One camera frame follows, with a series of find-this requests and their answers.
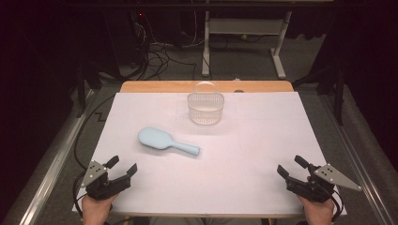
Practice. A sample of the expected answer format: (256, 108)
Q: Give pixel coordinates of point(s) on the white plastic basket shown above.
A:
(205, 109)

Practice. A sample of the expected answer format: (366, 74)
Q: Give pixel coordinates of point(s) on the aluminium floor rail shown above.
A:
(359, 162)
(53, 165)

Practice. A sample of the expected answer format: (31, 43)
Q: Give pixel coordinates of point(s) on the light blue hairbrush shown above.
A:
(155, 138)

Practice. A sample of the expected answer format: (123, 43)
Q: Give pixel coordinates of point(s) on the person's left hand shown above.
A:
(97, 211)

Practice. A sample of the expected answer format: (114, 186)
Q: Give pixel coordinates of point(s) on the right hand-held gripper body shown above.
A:
(313, 189)

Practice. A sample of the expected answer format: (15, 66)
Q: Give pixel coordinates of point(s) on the white metal desk frame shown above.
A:
(244, 26)

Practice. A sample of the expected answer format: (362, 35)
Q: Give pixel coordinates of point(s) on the black metal stand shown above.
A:
(339, 93)
(82, 90)

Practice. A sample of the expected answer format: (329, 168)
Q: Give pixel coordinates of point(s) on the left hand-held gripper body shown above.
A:
(98, 187)

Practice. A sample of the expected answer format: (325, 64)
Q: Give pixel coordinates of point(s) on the white table mat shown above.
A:
(219, 175)

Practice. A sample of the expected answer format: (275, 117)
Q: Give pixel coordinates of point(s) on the small yellow floor object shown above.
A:
(244, 36)

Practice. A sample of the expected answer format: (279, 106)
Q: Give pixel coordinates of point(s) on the person's right hand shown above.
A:
(319, 212)

